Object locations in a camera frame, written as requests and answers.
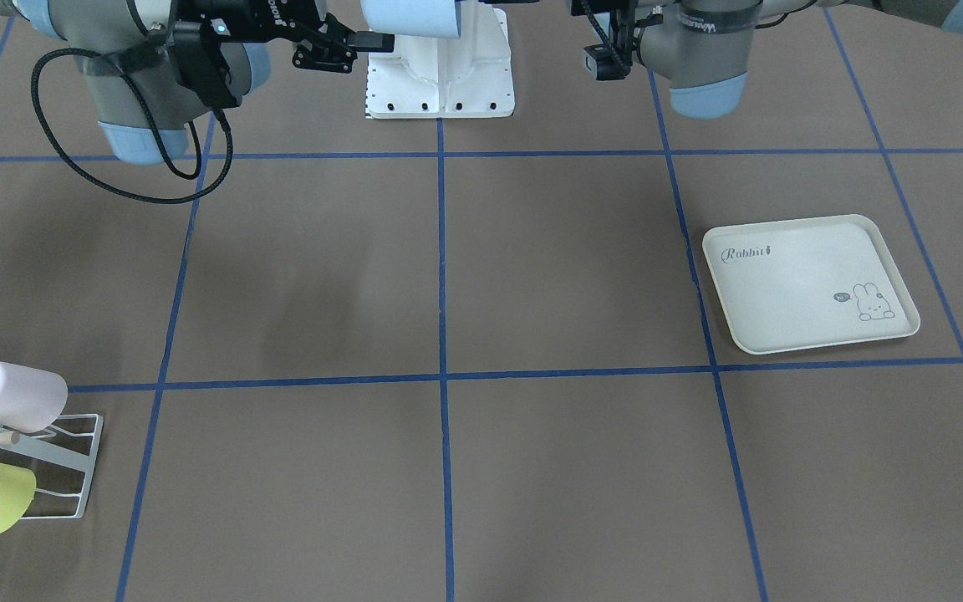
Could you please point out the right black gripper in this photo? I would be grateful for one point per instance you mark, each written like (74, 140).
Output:
(241, 18)

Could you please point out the blue plastic cup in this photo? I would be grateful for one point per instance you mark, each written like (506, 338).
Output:
(427, 19)

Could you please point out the pink plastic cup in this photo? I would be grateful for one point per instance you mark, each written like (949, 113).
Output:
(30, 399)

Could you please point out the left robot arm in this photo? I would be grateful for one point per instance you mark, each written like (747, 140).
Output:
(703, 47)

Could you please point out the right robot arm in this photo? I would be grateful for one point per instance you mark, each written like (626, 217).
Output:
(152, 67)

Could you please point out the cream plastic tray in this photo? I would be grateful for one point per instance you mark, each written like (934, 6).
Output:
(794, 285)

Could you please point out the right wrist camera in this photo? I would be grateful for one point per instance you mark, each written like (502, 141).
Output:
(195, 51)

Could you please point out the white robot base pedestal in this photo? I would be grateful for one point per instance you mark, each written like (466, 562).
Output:
(469, 77)

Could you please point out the white wire cup rack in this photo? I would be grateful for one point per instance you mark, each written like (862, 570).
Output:
(62, 457)

